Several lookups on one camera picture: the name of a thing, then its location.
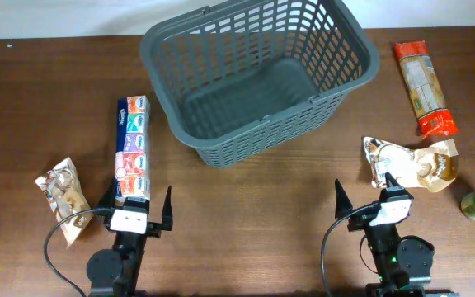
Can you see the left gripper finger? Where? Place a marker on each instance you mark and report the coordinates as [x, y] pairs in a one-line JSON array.
[[108, 199], [167, 215]]

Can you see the spaghetti pack red ends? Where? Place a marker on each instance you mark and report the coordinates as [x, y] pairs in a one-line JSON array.
[[426, 96]]

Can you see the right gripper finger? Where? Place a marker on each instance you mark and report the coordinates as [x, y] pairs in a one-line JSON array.
[[343, 205], [391, 182]]

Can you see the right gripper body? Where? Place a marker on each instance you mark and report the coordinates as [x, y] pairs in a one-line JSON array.
[[363, 219]]

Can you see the tissue multipack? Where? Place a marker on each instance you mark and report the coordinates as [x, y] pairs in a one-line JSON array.
[[132, 170]]

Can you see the brown snack bag left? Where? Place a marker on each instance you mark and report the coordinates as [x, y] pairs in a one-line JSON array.
[[63, 191]]

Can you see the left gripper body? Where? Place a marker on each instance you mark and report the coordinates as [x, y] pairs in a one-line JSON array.
[[153, 229]]

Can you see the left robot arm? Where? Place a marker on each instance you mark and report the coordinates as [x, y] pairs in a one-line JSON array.
[[115, 271]]

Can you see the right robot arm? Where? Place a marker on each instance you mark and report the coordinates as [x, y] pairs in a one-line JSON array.
[[402, 263]]

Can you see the beige snack bag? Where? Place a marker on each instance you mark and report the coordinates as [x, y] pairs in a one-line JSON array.
[[433, 168]]

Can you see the grey plastic basket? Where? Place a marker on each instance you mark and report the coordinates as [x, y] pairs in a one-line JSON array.
[[241, 77]]

